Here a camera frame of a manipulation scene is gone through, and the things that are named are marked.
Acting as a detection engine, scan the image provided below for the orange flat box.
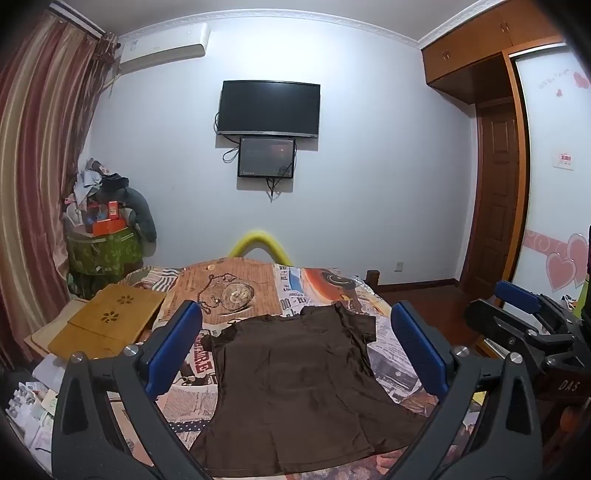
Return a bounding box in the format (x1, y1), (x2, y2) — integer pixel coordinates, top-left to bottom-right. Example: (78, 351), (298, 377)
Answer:
(91, 218), (127, 235)

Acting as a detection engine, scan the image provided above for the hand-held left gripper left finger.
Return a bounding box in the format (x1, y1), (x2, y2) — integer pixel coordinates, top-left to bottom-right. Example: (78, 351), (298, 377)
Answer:
(52, 300), (213, 480)

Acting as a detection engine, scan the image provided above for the small black wall monitor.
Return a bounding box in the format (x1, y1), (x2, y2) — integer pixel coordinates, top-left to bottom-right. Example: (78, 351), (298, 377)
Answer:
(237, 136), (296, 179)

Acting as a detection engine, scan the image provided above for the yellow foam tube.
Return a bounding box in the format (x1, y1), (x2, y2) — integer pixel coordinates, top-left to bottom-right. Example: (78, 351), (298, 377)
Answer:
(229, 229), (295, 266)

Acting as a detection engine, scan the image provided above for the black wall television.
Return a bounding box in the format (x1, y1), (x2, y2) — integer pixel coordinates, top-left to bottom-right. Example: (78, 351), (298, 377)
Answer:
(217, 80), (321, 139)

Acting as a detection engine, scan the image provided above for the black monitor cable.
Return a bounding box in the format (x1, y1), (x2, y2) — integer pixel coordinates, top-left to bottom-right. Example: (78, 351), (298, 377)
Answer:
(267, 161), (297, 200)

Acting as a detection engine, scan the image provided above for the wooden lap desk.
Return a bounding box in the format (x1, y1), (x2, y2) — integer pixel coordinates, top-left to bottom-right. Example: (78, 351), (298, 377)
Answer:
(48, 284), (168, 361)

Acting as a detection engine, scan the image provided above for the bed with printed sheet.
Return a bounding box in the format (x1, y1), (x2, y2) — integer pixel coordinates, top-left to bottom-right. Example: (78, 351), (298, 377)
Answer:
(115, 258), (490, 480)

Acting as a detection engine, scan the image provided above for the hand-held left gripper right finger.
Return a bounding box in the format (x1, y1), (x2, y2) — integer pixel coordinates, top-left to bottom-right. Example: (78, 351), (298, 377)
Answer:
(390, 300), (543, 480)

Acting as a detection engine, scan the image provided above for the pile of white packets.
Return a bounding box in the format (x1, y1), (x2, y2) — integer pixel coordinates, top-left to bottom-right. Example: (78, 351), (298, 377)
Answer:
(4, 355), (65, 476)

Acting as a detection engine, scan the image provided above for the pile of clothes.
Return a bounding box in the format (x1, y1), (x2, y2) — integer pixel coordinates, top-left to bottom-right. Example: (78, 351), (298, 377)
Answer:
(65, 157), (130, 217)

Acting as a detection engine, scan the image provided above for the white air conditioner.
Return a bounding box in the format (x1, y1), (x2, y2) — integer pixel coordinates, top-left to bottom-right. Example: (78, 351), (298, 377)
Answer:
(115, 22), (211, 75)

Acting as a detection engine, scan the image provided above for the wooden door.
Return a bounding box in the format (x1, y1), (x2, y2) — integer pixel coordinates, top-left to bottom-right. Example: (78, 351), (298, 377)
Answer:
(462, 104), (522, 289)

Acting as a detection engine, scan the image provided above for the brown t-shirt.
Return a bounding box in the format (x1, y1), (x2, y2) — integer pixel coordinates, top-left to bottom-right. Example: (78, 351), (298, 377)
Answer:
(189, 302), (428, 476)

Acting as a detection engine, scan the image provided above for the striped curtain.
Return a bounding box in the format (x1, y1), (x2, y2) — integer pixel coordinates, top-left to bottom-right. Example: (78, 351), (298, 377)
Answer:
(0, 9), (118, 370)

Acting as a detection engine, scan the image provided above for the pink heart sticker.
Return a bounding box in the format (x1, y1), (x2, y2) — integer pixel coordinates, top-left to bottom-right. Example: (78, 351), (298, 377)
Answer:
(524, 228), (591, 294)

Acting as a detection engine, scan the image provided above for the green patterned storage box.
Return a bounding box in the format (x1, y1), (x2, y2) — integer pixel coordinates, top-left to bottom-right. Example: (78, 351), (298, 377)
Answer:
(67, 226), (144, 296)

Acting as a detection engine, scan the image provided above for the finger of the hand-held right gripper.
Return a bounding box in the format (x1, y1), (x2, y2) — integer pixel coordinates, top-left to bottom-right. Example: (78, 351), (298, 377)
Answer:
(463, 299), (555, 370)
(494, 280), (578, 333)

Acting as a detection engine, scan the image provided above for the wooden wardrobe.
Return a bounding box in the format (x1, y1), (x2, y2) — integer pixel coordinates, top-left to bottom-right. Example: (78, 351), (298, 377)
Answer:
(421, 0), (591, 324)

